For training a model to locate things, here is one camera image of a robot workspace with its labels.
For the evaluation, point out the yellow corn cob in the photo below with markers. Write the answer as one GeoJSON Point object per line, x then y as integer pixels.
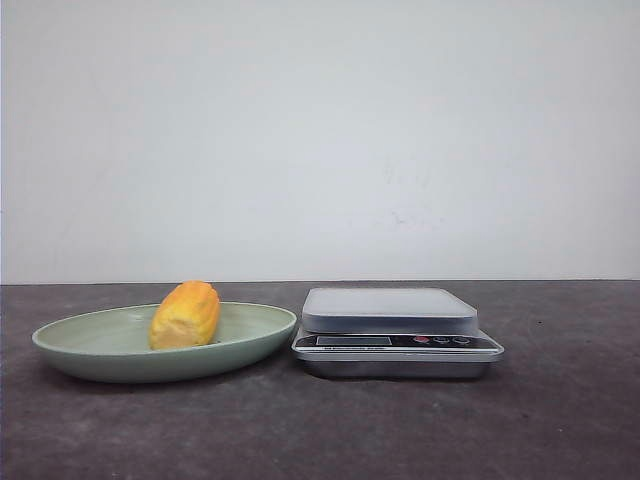
{"type": "Point", "coordinates": [187, 317]}

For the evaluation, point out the silver digital kitchen scale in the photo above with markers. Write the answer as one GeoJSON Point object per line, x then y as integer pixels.
{"type": "Point", "coordinates": [417, 332]}

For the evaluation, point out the light green plate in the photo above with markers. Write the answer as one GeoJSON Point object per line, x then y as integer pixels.
{"type": "Point", "coordinates": [112, 345]}

